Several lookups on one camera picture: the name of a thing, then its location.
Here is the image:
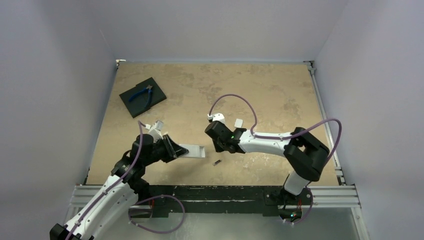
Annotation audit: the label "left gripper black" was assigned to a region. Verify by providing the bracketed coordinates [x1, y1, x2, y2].
[142, 133, 188, 166]

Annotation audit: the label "white remote control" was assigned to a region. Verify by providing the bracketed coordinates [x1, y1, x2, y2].
[180, 144, 206, 159]

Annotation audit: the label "white battery cover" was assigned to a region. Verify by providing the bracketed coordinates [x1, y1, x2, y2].
[234, 118, 244, 128]

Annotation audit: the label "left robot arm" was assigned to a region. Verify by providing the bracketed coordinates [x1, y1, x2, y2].
[49, 134, 190, 240]

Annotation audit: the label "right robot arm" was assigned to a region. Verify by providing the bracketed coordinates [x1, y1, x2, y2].
[204, 120, 330, 204]

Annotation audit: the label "black battery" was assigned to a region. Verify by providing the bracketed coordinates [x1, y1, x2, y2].
[212, 159, 222, 166]

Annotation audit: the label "black square pad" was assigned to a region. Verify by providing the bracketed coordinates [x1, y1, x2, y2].
[119, 77, 167, 119]

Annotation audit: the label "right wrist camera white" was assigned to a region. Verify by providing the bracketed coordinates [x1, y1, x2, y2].
[207, 113, 226, 125]

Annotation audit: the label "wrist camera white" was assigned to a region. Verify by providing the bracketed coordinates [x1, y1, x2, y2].
[207, 113, 226, 125]
[145, 120, 164, 142]

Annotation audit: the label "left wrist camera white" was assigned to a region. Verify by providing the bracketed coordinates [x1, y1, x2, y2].
[145, 120, 164, 142]

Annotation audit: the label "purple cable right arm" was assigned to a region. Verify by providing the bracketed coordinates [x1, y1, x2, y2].
[208, 94, 343, 226]

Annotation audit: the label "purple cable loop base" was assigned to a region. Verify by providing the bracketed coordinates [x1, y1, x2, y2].
[127, 194, 186, 235]

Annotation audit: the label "blue handled pliers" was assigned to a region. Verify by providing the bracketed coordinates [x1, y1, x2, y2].
[128, 85, 153, 109]

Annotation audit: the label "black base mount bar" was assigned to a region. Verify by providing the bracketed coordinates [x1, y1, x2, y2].
[145, 184, 292, 218]

